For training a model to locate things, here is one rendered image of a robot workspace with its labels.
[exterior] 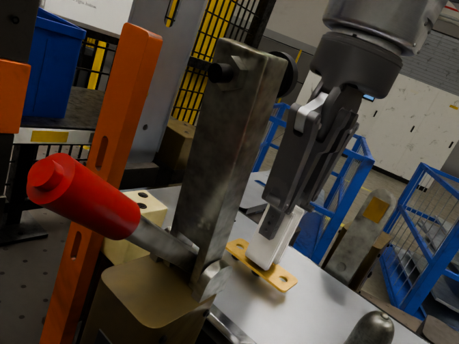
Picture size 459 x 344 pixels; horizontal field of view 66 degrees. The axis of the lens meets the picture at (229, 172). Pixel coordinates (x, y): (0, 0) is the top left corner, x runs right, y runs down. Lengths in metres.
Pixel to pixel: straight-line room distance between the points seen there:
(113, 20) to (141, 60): 0.54
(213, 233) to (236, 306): 0.14
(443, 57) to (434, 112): 6.35
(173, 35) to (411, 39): 0.32
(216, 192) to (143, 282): 0.08
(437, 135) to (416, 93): 0.97
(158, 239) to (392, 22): 0.23
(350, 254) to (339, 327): 0.14
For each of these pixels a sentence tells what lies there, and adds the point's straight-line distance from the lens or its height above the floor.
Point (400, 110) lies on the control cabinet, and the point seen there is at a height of 1.34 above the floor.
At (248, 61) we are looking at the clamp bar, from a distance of 0.19.
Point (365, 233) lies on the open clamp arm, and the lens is 0.51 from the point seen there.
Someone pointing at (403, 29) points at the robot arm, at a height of 1.27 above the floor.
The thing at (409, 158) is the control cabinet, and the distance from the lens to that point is 8.36.
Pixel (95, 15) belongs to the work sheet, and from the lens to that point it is 0.78.
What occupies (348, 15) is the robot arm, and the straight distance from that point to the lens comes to 0.32.
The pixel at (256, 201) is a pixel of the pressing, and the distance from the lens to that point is 0.60.
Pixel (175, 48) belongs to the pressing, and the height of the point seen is 1.18.
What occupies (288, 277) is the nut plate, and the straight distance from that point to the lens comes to 0.40.
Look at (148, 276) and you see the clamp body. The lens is 0.26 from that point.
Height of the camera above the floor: 1.21
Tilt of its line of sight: 18 degrees down
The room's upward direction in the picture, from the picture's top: 22 degrees clockwise
